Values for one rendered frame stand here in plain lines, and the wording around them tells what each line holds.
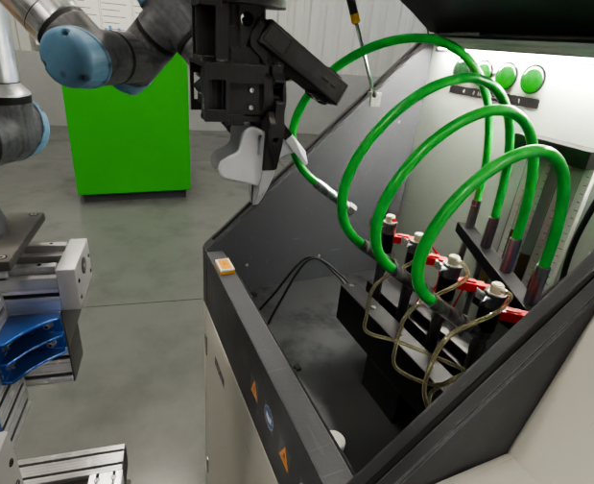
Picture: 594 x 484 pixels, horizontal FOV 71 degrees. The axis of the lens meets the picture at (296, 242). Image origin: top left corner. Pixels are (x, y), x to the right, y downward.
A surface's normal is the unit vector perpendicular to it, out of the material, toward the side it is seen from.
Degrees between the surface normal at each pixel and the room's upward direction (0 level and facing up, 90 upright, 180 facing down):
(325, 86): 88
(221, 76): 90
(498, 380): 43
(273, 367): 0
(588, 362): 76
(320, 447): 0
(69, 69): 89
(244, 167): 93
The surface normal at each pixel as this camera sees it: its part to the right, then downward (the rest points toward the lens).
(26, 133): 0.97, 0.19
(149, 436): 0.08, -0.90
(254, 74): 0.40, 0.43
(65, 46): -0.20, 0.41
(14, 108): 0.87, 0.30
